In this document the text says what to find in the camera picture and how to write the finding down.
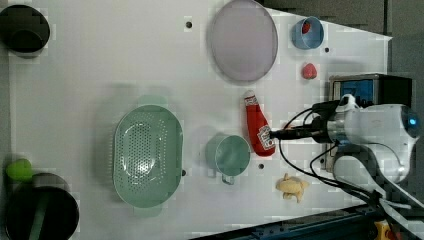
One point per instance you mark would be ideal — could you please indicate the black toaster oven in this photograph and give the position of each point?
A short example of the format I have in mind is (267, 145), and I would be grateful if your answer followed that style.
(363, 88)

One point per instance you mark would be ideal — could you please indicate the strawberry toy on table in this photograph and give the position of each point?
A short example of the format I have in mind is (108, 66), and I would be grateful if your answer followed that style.
(309, 71)

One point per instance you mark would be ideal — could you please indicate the black cylinder lower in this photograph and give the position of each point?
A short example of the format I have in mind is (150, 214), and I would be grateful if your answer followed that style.
(42, 209)

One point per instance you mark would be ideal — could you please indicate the black cylinder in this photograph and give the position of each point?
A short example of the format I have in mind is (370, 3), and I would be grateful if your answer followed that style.
(42, 209)
(23, 29)

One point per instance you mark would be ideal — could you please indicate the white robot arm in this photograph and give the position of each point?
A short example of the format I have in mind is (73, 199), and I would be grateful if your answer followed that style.
(365, 181)

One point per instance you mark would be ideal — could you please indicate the red ketchup bottle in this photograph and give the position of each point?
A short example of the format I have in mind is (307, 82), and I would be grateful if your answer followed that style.
(258, 127)

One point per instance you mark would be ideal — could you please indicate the black cylinder upper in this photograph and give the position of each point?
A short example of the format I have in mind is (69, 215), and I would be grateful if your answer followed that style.
(23, 29)

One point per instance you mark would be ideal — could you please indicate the green toy fruit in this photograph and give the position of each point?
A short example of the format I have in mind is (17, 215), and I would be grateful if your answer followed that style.
(20, 170)

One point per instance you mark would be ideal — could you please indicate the yellow peeled banana toy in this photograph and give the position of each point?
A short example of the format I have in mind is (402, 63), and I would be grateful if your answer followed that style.
(292, 186)

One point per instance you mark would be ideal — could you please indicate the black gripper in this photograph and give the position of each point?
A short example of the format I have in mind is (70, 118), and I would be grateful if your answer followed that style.
(318, 128)

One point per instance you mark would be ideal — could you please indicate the blue bowl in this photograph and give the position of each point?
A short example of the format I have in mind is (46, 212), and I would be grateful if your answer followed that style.
(311, 40)

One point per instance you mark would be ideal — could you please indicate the green plastic strainer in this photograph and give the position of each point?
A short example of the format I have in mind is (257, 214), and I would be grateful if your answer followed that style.
(147, 155)

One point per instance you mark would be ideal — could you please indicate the strawberry toy in bowl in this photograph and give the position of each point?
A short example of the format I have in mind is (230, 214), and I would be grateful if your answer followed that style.
(306, 27)

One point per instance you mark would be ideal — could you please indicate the green metal cup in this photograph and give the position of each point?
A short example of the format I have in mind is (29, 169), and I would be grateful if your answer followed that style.
(228, 155)

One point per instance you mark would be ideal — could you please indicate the grey round plate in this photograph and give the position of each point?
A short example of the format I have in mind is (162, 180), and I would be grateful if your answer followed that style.
(244, 40)

